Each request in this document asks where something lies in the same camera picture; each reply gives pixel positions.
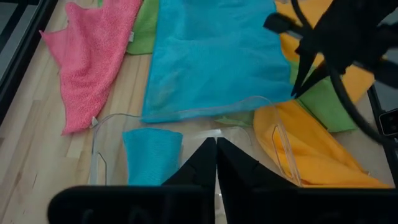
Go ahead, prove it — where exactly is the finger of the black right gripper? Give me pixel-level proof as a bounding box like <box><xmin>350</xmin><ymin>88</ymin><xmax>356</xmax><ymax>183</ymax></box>
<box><xmin>291</xmin><ymin>51</ymin><xmax>318</xmax><ymax>96</ymax></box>
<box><xmin>294</xmin><ymin>63</ymin><xmax>330</xmax><ymax>98</ymax></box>

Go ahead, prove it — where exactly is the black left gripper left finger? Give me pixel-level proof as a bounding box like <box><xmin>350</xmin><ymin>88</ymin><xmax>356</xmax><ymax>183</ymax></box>
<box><xmin>48</xmin><ymin>138</ymin><xmax>218</xmax><ymax>224</ymax></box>

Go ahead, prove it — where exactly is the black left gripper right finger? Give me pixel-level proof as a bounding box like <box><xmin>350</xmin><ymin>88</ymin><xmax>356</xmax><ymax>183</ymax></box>
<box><xmin>216</xmin><ymin>137</ymin><xmax>398</xmax><ymax>224</ymax></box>

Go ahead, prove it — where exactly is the blue microfiber towel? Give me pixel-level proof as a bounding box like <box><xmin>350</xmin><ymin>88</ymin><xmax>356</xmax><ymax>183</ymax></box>
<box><xmin>122</xmin><ymin>127</ymin><xmax>183</xmax><ymax>187</ymax></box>
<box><xmin>141</xmin><ymin>0</ymin><xmax>295</xmax><ymax>124</ymax></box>

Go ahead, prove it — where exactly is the pink microfiber towel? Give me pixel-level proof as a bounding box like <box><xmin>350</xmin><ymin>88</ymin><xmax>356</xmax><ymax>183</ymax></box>
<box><xmin>39</xmin><ymin>0</ymin><xmax>144</xmax><ymax>136</ymax></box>

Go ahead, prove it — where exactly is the clear plastic bin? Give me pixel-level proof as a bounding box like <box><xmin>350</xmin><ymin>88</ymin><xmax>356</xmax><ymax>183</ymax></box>
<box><xmin>89</xmin><ymin>95</ymin><xmax>304</xmax><ymax>200</ymax></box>

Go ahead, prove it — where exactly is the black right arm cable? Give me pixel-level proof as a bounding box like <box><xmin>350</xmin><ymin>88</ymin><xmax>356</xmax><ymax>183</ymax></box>
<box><xmin>290</xmin><ymin>0</ymin><xmax>393</xmax><ymax>146</ymax></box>

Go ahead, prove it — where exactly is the small black camera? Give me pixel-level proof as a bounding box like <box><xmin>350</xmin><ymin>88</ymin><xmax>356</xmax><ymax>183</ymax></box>
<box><xmin>378</xmin><ymin>108</ymin><xmax>398</xmax><ymax>137</ymax></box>

